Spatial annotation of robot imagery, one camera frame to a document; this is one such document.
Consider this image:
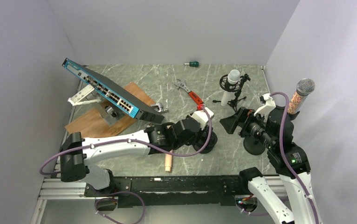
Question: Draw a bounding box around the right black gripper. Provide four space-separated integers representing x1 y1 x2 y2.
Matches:
220 105 275 147

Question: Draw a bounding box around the black shock mount desk stand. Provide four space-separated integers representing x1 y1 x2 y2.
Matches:
192 125 218 154

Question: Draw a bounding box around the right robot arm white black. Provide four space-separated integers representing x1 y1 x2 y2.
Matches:
220 106 322 224

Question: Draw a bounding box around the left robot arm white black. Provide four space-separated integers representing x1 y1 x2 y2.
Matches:
60 110 214 196

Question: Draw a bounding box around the black mini tripod stand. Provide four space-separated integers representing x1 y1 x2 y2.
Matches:
219 73 251 112

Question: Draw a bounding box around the black round base clip stand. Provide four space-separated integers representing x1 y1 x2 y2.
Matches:
243 106 299 155

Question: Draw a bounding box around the sprinkle pattern silver microphone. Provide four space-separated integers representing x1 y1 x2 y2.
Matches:
288 78 316 115

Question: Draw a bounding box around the silver metal clamp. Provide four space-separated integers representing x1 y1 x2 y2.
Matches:
150 103 169 113

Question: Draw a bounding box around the green stubby screwdriver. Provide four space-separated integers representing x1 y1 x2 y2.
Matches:
184 61 199 68

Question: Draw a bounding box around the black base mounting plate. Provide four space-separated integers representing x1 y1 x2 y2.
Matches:
84 175 249 208

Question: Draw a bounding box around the wooden board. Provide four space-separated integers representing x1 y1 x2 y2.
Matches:
65 82 155 138

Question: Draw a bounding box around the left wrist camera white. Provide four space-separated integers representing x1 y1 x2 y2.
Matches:
190 106 214 130

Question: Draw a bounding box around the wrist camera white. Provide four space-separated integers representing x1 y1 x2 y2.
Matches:
190 106 214 130
254 93 276 116

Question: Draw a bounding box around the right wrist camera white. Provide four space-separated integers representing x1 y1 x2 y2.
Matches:
254 93 276 116

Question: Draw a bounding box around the white microphone in shock mount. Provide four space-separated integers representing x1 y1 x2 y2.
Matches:
220 70 240 106

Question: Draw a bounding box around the red handled adjustable wrench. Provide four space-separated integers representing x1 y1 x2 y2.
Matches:
174 78 204 110

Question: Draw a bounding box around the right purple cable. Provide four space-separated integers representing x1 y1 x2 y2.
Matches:
269 91 321 224

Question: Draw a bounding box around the purple cable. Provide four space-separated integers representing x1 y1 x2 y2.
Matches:
39 106 213 176
269 91 321 224

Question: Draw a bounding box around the blue black network switch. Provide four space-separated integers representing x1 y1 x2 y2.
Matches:
62 58 165 124

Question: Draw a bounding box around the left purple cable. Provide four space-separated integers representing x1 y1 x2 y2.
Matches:
39 106 213 176

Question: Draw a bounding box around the grey metal mount block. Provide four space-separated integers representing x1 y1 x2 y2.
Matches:
99 105 124 126

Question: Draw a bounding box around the white bracket stand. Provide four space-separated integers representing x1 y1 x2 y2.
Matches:
67 84 102 106

